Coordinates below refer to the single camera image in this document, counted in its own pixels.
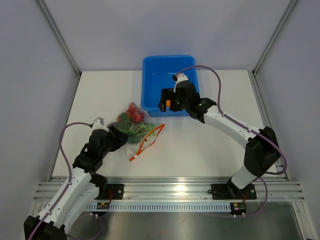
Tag right aluminium frame post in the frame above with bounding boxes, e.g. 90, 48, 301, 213
252, 0, 300, 77

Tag white slotted cable duct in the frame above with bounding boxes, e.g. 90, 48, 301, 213
83, 202, 231, 213

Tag yellow fake bell pepper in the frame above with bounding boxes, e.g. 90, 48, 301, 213
165, 100, 171, 110

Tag red yellow fake grapes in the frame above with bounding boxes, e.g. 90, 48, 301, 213
125, 102, 146, 123

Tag blue plastic bin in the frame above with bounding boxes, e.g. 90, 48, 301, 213
141, 55, 196, 118

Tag aluminium frame post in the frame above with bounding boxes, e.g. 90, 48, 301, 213
252, 0, 300, 77
35, 0, 82, 79

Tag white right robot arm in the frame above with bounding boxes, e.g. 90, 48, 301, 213
158, 80, 281, 198

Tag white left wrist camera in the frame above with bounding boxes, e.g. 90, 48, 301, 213
91, 117, 108, 131

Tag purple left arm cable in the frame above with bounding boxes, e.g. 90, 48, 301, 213
27, 122, 106, 240

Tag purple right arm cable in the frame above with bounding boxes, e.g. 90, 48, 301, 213
174, 65, 288, 217

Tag left aluminium frame post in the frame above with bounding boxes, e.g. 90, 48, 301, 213
35, 0, 82, 79

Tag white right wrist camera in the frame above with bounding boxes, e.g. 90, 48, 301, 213
172, 73, 189, 93

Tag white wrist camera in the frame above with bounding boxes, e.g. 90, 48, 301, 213
91, 117, 108, 131
172, 73, 189, 93

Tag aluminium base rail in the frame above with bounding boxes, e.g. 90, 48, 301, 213
34, 176, 306, 203

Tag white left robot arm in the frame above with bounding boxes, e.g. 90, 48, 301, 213
23, 125, 129, 240

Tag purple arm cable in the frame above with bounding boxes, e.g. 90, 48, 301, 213
174, 65, 288, 217
27, 122, 106, 240

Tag clear zip top bag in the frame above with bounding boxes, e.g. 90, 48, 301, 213
108, 102, 166, 161

